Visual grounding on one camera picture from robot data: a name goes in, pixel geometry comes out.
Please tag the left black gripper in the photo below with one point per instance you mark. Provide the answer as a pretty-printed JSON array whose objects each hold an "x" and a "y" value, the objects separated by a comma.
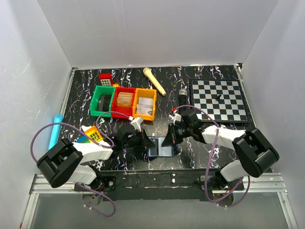
[{"x": 145, "y": 142}]

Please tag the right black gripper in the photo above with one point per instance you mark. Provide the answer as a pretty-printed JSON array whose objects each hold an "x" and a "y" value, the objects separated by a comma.
[{"x": 169, "y": 139}]

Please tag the black VIP credit card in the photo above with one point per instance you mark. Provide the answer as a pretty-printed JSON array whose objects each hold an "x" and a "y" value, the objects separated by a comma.
[{"x": 154, "y": 151}]

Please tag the blue leather card holder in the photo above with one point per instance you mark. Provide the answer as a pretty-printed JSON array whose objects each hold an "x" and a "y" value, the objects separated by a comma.
[{"x": 159, "y": 150}]

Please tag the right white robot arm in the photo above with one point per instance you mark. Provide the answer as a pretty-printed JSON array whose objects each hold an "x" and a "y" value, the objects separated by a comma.
[{"x": 255, "y": 153}]

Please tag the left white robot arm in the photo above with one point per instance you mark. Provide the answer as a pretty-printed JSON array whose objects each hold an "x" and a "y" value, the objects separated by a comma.
[{"x": 63, "y": 162}]

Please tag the white cards stack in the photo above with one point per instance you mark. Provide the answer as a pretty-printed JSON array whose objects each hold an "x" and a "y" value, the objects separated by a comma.
[{"x": 144, "y": 106}]

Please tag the tan cards stack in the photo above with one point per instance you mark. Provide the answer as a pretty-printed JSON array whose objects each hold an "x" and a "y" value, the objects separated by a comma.
[{"x": 124, "y": 99}]

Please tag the black cards stack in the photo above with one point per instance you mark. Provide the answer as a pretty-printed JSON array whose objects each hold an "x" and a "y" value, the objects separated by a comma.
[{"x": 104, "y": 103}]

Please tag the red plastic bin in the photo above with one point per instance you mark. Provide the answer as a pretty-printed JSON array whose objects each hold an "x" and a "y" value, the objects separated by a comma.
[{"x": 124, "y": 110}]

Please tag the black glitter microphone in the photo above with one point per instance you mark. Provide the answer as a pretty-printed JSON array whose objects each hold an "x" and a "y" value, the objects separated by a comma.
[{"x": 182, "y": 99}]

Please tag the orange plastic bin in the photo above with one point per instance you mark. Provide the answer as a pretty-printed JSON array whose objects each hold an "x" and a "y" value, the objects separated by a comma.
[{"x": 140, "y": 92}]

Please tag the yellow green toy house block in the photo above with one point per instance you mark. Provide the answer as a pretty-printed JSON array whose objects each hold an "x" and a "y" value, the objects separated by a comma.
[{"x": 91, "y": 132}]

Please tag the green plastic bin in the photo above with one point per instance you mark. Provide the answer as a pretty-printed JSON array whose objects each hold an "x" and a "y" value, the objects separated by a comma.
[{"x": 99, "y": 90}]

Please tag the black white chessboard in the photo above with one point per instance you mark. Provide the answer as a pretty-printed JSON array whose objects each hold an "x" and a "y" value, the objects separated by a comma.
[{"x": 230, "y": 109}]

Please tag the cream toy microphone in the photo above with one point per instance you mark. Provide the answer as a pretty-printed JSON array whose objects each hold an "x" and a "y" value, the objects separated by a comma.
[{"x": 148, "y": 73}]

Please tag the red toy window block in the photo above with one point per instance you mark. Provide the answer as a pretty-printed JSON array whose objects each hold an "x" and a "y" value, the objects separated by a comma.
[{"x": 105, "y": 79}]

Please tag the blue toy microphone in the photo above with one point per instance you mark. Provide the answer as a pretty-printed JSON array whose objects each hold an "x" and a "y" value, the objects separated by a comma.
[{"x": 55, "y": 131}]

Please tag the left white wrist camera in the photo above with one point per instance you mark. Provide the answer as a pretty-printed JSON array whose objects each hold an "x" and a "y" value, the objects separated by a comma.
[{"x": 136, "y": 123}]

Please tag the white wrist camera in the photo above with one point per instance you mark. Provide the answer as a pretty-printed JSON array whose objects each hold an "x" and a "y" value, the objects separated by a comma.
[
  {"x": 136, "y": 123},
  {"x": 175, "y": 117}
]

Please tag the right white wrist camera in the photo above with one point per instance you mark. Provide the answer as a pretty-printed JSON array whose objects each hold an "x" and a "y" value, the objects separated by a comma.
[{"x": 175, "y": 117}]

